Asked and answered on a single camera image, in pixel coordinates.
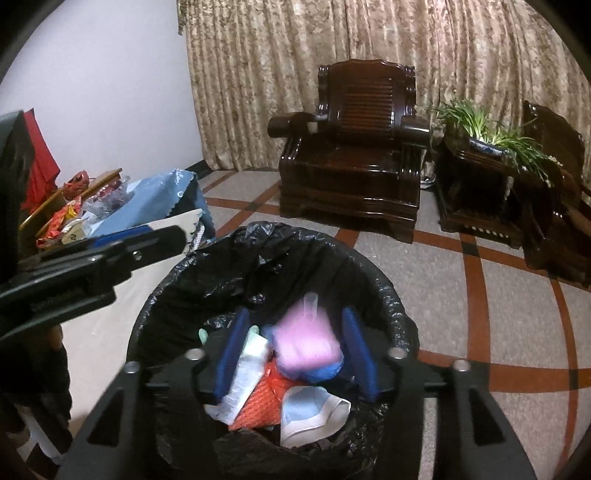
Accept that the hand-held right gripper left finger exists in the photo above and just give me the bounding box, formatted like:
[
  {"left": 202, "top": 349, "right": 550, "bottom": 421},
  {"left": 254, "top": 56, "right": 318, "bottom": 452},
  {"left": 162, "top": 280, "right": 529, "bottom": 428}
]
[{"left": 55, "top": 308, "right": 252, "bottom": 480}]

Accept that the glass fruit bowl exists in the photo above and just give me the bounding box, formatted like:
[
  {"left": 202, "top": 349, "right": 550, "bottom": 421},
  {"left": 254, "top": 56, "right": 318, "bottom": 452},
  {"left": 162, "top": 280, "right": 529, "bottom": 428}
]
[{"left": 83, "top": 178, "right": 134, "bottom": 217}]

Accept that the red cloth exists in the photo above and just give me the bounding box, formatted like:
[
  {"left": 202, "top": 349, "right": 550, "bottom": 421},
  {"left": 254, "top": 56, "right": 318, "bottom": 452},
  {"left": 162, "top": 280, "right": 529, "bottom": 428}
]
[{"left": 21, "top": 108, "right": 61, "bottom": 213}]

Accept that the blue and white tube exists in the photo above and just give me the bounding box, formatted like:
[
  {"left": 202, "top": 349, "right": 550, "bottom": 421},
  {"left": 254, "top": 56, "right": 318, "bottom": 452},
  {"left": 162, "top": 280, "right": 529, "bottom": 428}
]
[{"left": 204, "top": 325, "right": 271, "bottom": 423}]

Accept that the dark wooden armchair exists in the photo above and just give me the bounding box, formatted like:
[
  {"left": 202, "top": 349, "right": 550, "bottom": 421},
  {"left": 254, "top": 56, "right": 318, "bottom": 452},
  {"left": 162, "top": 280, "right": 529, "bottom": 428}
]
[
  {"left": 268, "top": 59, "right": 431, "bottom": 244},
  {"left": 522, "top": 100, "right": 591, "bottom": 289}
]

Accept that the orange foam net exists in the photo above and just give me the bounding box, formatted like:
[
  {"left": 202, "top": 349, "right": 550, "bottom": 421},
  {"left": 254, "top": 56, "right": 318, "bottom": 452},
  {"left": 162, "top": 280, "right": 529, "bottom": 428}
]
[{"left": 228, "top": 360, "right": 296, "bottom": 432}]

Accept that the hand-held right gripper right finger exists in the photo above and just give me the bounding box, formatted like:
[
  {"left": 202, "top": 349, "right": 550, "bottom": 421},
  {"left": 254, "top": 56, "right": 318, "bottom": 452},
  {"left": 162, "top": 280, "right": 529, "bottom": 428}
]
[{"left": 341, "top": 307, "right": 539, "bottom": 480}]

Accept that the black bagged trash bin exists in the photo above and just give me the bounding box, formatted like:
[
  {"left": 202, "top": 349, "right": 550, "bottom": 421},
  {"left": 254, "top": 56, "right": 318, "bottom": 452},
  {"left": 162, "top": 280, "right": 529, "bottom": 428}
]
[{"left": 126, "top": 222, "right": 421, "bottom": 480}]

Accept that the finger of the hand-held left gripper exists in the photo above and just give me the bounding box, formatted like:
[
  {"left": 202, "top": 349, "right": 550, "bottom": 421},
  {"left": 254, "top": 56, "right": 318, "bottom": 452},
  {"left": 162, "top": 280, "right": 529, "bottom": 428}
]
[
  {"left": 92, "top": 223, "right": 155, "bottom": 243},
  {"left": 16, "top": 225, "right": 191, "bottom": 282}
]

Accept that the dark wooden side table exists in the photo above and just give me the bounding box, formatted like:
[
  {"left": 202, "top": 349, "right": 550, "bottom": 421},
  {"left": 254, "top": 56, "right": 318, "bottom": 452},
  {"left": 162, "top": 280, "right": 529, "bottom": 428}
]
[{"left": 434, "top": 134, "right": 555, "bottom": 250}]

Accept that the pink plastic item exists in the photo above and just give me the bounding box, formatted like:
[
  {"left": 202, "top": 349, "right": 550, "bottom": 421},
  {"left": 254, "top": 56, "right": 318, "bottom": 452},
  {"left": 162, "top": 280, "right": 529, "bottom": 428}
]
[{"left": 274, "top": 295, "right": 345, "bottom": 377}]

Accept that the beige box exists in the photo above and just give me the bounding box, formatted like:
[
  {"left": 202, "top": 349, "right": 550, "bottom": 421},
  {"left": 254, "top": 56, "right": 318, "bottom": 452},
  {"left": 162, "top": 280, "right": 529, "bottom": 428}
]
[{"left": 60, "top": 222, "right": 90, "bottom": 245}]

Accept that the red patterned bag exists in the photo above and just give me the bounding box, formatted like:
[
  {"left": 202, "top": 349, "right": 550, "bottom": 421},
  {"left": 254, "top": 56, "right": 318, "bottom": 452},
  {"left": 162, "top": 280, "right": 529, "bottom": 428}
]
[{"left": 62, "top": 170, "right": 90, "bottom": 200}]

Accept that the potted green plant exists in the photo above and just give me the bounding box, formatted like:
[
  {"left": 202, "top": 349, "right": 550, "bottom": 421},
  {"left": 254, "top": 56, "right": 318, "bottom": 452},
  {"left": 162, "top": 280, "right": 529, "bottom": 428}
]
[{"left": 427, "top": 98, "right": 564, "bottom": 188}]

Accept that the beige patterned curtain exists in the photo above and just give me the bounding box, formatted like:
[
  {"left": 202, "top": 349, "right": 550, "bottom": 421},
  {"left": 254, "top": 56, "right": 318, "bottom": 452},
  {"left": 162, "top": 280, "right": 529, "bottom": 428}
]
[{"left": 177, "top": 0, "right": 591, "bottom": 174}]

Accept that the blue face mask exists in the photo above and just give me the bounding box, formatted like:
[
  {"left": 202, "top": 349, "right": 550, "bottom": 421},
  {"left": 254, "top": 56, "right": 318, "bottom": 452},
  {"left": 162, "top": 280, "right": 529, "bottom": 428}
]
[{"left": 279, "top": 385, "right": 352, "bottom": 448}]

